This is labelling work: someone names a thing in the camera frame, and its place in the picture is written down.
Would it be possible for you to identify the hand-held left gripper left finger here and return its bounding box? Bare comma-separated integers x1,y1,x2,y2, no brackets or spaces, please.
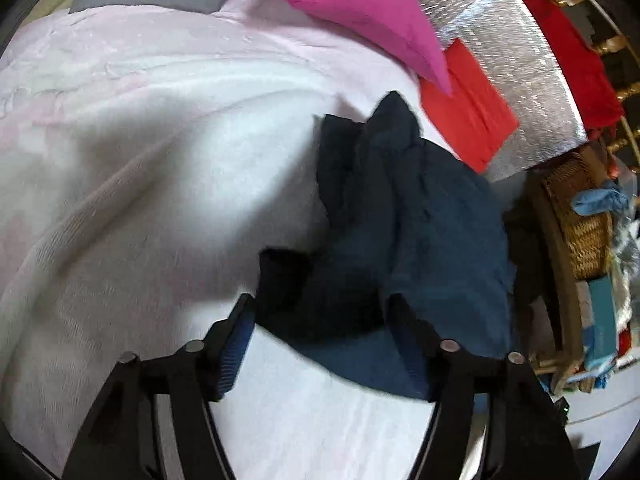
62,292,258,480

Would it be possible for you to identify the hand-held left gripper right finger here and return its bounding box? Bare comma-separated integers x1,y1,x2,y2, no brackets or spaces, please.
385,292,583,480

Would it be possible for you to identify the navy blue zip jacket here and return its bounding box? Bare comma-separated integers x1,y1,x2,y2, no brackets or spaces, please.
257,91,518,401

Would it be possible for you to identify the wooden bench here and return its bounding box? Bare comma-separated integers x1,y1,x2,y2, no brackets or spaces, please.
505,170,588,378

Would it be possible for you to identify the light blue cardboard box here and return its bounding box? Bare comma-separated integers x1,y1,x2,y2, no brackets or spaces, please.
587,277,618,366

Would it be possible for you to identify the white blanket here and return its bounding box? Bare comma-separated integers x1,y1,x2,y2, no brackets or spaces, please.
0,0,526,480

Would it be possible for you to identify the wicker basket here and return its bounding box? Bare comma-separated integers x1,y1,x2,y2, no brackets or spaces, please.
542,152,616,281

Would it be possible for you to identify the blue cloth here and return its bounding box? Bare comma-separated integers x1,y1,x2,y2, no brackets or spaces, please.
572,180,631,216

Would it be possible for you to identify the red pillow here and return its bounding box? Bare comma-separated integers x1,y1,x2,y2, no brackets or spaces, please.
419,39,520,175

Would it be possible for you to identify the silver foil insulation panel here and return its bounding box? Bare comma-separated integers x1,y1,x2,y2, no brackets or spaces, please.
400,0,588,183

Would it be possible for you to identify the red fleece blanket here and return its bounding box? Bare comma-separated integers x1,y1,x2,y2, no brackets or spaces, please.
492,0,626,133

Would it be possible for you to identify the magenta pillow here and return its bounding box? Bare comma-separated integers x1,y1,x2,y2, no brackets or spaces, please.
274,0,455,96

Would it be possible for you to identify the wooden stair railing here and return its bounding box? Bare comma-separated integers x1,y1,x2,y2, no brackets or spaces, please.
490,0,640,161

